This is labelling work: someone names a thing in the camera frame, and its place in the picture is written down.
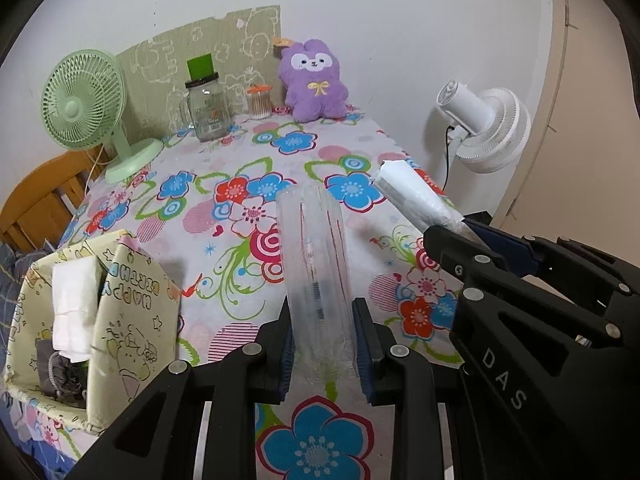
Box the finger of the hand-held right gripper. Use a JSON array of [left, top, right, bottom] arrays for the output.
[[424, 224, 626, 480], [465, 212, 640, 311]]

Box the glass jar with black lid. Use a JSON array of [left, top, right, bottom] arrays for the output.
[[171, 52, 232, 142]]

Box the white desk fan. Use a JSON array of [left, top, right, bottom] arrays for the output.
[[435, 80, 532, 175]]

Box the floral sheet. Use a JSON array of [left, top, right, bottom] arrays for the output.
[[50, 105, 468, 480]]

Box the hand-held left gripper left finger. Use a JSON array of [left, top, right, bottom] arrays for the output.
[[65, 296, 295, 480]]

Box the white fan cable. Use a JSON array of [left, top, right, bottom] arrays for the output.
[[86, 144, 108, 183]]

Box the blue bedding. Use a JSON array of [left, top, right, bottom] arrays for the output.
[[0, 242, 56, 321]]

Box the clear plastic bag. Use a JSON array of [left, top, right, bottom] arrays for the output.
[[275, 183, 358, 388]]

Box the cotton swab container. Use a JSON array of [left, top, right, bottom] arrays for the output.
[[246, 84, 274, 121]]

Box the cream cartoon fabric storage box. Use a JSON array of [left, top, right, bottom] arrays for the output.
[[2, 230, 186, 433]]

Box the white plastic-wrapped roll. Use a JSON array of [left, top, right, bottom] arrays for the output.
[[372, 159, 468, 235]]

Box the green desk fan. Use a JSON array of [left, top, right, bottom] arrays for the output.
[[41, 49, 165, 184]]

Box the white tissue stack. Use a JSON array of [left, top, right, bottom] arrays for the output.
[[51, 260, 108, 363]]

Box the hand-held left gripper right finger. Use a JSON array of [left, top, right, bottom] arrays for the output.
[[351, 297, 468, 480]]

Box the green patterned cardboard panel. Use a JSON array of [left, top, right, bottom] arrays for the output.
[[116, 5, 282, 142]]

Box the wooden chair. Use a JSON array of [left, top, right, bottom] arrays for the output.
[[0, 147, 103, 253]]

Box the purple plush toy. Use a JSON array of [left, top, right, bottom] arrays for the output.
[[273, 37, 349, 122]]

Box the grey drawstring pouch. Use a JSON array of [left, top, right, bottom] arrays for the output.
[[36, 339, 91, 408]]

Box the black fan cable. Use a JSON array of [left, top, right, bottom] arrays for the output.
[[442, 125, 458, 193]]

